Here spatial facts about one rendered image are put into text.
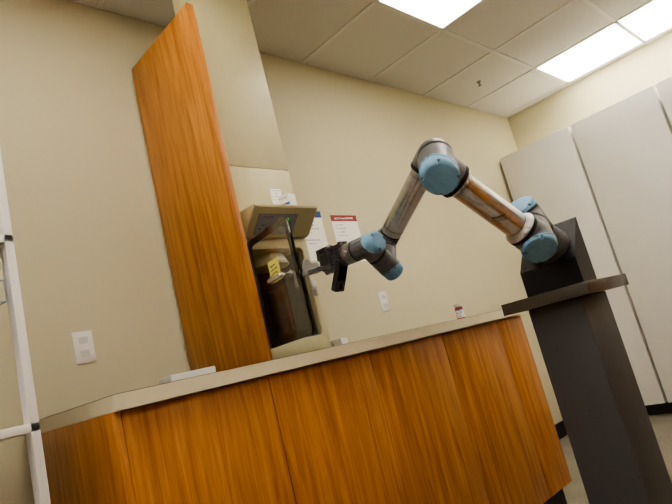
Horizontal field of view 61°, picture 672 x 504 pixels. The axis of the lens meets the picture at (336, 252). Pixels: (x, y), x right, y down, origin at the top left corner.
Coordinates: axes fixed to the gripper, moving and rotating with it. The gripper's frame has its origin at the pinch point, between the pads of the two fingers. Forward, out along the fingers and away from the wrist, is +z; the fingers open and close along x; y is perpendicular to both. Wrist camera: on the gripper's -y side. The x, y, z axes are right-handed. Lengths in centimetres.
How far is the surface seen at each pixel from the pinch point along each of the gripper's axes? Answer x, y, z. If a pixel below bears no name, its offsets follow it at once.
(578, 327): -45, -41, -70
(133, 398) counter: 82, -30, -16
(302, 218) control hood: -7.8, 25.0, 5.6
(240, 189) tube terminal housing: 12.9, 39.7, 13.6
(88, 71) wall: 44, 109, 56
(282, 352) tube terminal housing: 10.6, -24.3, 13.7
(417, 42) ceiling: -144, 143, 12
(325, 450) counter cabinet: 25, -58, -13
